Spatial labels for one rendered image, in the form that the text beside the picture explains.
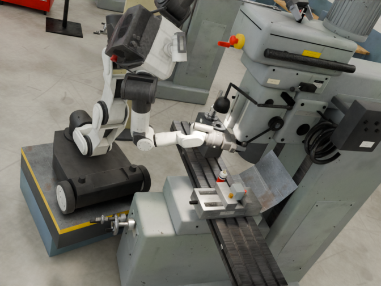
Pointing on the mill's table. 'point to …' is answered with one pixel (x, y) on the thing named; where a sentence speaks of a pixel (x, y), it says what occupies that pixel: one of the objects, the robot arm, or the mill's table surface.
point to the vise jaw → (221, 187)
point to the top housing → (289, 38)
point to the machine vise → (244, 206)
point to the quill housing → (266, 95)
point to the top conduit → (308, 61)
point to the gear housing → (283, 76)
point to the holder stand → (202, 118)
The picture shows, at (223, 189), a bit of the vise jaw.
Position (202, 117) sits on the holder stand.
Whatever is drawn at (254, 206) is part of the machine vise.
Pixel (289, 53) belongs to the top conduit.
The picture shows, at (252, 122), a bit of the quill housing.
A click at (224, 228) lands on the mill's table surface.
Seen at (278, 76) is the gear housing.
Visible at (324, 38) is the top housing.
